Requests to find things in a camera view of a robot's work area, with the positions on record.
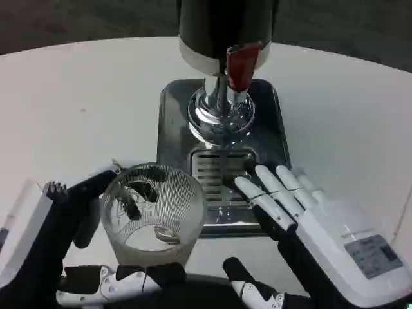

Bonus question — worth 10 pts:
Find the red dispenser tap handle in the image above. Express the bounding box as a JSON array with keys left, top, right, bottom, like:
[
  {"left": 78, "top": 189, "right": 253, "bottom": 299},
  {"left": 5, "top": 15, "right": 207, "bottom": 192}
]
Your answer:
[{"left": 226, "top": 44, "right": 261, "bottom": 93}]

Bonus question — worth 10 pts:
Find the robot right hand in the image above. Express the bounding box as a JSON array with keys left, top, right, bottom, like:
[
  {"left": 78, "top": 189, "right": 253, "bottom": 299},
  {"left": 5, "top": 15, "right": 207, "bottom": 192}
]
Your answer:
[{"left": 222, "top": 164, "right": 412, "bottom": 309}]

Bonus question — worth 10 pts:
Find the clear ribbed glass cup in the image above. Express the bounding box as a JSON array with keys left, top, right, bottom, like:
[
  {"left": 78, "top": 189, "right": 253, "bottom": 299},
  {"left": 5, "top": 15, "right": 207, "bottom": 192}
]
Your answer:
[{"left": 99, "top": 162, "right": 206, "bottom": 267}]

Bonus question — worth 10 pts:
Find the steel drip tray with grid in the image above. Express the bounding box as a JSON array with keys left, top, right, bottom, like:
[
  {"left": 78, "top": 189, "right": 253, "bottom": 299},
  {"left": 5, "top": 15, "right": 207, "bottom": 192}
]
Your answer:
[{"left": 156, "top": 79, "right": 292, "bottom": 238}]

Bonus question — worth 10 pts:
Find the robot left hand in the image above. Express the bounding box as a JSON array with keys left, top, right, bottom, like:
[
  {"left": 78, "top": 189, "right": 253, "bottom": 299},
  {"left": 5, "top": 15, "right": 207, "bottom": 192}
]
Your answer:
[{"left": 0, "top": 159, "right": 187, "bottom": 309}]

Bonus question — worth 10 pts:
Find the black steel drink dispenser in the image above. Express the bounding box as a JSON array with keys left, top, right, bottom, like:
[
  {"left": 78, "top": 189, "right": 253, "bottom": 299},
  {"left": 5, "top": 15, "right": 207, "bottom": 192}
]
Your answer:
[{"left": 176, "top": 0, "right": 278, "bottom": 146}]

